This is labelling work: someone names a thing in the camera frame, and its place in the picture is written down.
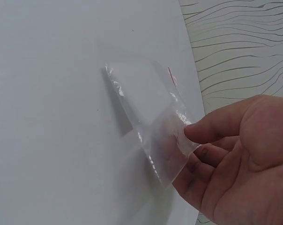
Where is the person's right hand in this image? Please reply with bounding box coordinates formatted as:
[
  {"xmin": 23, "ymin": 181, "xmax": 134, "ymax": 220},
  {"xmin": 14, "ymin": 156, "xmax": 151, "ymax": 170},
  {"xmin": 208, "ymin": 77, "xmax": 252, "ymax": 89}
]
[{"xmin": 155, "ymin": 94, "xmax": 283, "ymax": 225}]

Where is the large white sheet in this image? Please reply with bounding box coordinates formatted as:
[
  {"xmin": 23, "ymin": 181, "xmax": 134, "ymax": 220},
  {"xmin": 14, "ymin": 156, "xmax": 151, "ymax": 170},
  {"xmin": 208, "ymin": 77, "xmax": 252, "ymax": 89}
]
[{"xmin": 0, "ymin": 0, "xmax": 206, "ymax": 225}]

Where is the clear plastic zip bag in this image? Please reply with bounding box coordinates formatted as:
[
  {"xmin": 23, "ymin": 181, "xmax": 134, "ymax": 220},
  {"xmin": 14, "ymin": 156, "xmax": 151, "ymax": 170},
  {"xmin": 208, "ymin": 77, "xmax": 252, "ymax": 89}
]
[{"xmin": 104, "ymin": 62, "xmax": 202, "ymax": 189}]

